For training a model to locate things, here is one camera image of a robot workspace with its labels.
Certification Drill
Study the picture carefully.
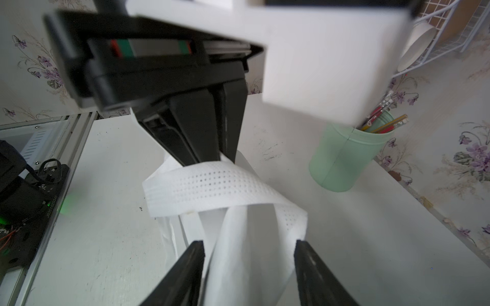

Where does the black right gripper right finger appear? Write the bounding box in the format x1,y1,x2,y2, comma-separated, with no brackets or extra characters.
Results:
294,240,358,306

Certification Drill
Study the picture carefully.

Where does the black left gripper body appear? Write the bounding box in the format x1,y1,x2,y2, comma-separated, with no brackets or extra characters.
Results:
43,10,263,111

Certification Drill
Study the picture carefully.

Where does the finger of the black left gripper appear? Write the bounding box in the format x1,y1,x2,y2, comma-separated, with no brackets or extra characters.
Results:
214,79,248,162
135,89,220,167

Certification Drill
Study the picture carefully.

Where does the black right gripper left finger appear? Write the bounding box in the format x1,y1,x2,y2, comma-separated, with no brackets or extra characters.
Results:
140,240,205,306

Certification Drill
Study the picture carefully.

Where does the white insulated delivery bag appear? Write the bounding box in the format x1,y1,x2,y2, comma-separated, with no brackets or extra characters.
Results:
142,157,308,305

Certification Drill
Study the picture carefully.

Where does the green pencil cup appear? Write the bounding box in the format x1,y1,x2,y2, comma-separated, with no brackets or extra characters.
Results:
309,91,407,192

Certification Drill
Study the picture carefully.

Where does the white cylinder canister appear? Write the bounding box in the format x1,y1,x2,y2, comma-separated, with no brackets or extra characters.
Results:
397,21,437,72

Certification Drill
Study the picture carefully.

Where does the brown cardboard box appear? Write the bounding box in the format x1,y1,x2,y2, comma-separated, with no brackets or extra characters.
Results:
431,0,481,43

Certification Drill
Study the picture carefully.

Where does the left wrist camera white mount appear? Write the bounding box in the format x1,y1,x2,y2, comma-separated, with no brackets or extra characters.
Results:
126,1,417,126

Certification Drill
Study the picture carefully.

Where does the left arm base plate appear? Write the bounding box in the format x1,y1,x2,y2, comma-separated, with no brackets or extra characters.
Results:
1,159,70,277

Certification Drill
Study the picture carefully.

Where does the white wire wall basket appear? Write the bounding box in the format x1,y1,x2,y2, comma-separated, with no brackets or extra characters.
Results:
394,1,489,77

